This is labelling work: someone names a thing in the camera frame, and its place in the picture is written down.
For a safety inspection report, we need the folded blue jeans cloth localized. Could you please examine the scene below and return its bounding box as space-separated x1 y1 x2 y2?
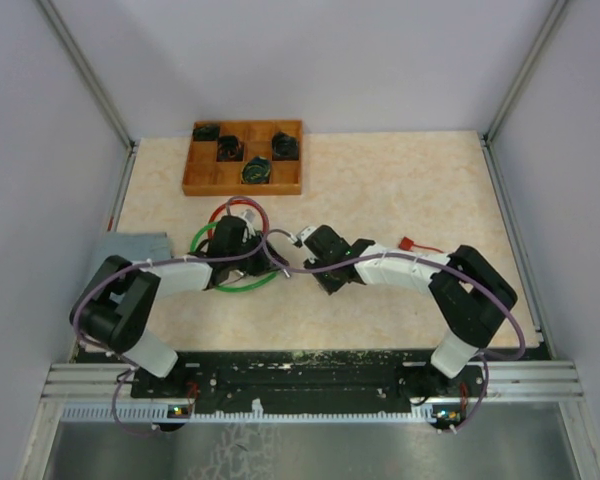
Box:
90 232 172 273

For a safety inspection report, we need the thin red wire padlock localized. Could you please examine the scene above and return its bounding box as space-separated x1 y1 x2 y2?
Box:
398 236 445 254

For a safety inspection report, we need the purple cable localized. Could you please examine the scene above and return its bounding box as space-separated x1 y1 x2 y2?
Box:
72 195 291 436
264 228 526 436

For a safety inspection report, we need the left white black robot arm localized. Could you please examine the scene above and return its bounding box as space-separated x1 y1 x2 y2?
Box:
70 215 289 397

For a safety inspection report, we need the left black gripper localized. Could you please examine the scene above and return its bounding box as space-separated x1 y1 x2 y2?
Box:
228 230 289 277

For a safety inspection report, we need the blue yellow rolled tie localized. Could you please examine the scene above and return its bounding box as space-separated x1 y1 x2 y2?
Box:
241 156 272 185

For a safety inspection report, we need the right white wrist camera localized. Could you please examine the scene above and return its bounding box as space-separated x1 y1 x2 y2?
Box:
294 226 316 248

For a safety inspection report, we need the green cable lock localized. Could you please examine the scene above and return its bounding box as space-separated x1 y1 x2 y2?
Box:
190 222 278 294

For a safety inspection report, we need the red cable lock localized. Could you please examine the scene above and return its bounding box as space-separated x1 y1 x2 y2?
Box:
209 196 270 233

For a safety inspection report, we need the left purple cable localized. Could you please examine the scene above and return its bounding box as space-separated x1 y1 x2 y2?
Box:
72 195 291 436

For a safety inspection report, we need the black dotted rolled tie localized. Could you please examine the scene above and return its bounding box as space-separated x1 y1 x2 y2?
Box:
271 131 300 161

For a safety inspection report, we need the wooden compartment tray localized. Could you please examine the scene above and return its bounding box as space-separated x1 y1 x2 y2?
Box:
182 119 304 196

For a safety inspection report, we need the black orange rolled tie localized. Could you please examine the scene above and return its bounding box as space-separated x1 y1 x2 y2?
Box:
216 135 244 162

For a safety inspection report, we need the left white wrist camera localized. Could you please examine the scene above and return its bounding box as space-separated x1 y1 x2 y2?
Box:
238 209 256 240

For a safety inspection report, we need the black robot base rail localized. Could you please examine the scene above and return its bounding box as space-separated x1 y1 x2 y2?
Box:
74 347 486 431

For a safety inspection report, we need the dark green rolled tie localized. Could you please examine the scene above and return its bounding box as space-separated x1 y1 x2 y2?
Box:
192 123 221 142

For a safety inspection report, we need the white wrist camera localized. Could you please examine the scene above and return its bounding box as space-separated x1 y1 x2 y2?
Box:
238 209 256 240
294 226 316 248

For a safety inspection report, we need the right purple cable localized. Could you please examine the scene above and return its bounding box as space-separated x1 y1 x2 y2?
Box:
264 228 526 436

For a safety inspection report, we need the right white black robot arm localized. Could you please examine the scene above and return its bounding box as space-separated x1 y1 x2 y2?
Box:
299 225 518 396

